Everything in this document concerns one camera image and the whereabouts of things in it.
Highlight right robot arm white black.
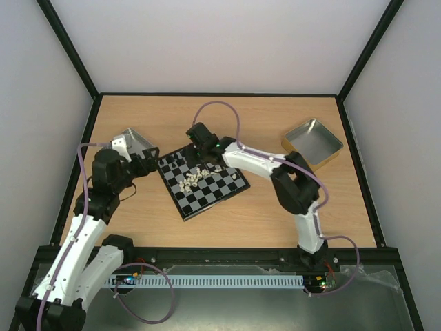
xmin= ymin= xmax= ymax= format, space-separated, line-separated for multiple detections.
xmin=186 ymin=122 xmax=328 ymax=270

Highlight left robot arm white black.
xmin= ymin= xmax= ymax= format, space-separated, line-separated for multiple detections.
xmin=15 ymin=147 xmax=159 ymax=330

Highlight pile of white pieces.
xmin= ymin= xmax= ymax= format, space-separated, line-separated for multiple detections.
xmin=178 ymin=165 xmax=223 ymax=194

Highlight black silver chess board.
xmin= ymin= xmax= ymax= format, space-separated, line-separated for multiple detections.
xmin=158 ymin=148 xmax=250 ymax=221

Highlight silver embossed tin lid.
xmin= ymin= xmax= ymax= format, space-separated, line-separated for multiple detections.
xmin=121 ymin=128 xmax=156 ymax=155

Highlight gold square tin box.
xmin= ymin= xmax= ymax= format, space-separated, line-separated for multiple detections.
xmin=281 ymin=118 xmax=344 ymax=171

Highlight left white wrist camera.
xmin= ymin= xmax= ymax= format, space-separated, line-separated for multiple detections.
xmin=111 ymin=134 xmax=132 ymax=162

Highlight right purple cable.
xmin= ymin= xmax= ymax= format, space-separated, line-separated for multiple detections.
xmin=192 ymin=100 xmax=361 ymax=297

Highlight light blue slotted cable duct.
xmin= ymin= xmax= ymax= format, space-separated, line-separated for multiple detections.
xmin=103 ymin=274 xmax=304 ymax=290

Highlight black aluminium frame rail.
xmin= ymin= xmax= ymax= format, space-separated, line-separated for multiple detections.
xmin=34 ymin=245 xmax=400 ymax=273

